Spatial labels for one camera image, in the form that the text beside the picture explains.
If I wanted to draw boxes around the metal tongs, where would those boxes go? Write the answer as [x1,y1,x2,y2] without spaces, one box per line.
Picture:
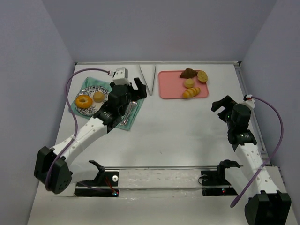
[138,64,157,96]

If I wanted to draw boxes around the round muffin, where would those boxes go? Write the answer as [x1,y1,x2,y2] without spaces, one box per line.
[183,78,195,89]
[93,91,105,103]

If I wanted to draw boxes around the orange bagel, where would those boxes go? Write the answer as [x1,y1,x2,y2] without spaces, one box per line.
[75,95,93,109]

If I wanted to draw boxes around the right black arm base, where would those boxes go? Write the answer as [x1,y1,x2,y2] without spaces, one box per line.
[198,170,237,197]

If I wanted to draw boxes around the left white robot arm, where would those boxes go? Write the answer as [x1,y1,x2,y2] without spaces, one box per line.
[34,78,147,194]

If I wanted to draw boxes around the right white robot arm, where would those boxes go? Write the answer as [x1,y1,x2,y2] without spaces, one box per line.
[211,95,292,225]

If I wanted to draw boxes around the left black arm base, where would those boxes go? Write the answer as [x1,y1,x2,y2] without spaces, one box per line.
[74,170,119,197]

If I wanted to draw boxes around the seeded bread slice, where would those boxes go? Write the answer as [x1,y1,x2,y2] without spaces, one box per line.
[197,70,209,83]

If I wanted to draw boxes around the brown chocolate bread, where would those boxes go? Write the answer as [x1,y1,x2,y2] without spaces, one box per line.
[180,68,197,79]

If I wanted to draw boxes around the metal fork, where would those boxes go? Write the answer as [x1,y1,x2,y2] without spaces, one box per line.
[122,101,138,126]

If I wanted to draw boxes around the pink tray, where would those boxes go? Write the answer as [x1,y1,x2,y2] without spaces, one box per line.
[158,70,209,99]

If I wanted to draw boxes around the metal spoon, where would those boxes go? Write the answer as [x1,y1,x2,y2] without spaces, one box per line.
[120,102,135,126]

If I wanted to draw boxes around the striped croissant roll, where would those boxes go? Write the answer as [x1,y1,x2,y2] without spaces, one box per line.
[182,87,201,98]

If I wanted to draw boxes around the blue floral plate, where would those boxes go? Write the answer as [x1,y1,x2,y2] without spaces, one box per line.
[74,86,110,117]

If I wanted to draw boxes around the green cloth placemat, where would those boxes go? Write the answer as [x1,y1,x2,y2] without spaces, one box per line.
[71,77,144,131]

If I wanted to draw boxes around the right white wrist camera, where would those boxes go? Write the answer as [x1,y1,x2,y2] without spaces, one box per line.
[242,94,255,109]

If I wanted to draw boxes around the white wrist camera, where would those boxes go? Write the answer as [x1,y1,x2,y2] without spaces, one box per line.
[112,67,130,85]
[242,94,255,109]

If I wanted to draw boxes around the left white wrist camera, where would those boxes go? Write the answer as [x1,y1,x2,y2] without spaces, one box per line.
[112,67,130,85]

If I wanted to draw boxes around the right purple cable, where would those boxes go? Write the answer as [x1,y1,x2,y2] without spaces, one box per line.
[229,96,285,209]

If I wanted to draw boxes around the purple cable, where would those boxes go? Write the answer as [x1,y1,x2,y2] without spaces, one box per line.
[45,67,115,192]
[229,96,285,209]

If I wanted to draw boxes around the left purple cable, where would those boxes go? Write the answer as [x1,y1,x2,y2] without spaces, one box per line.
[45,67,115,192]

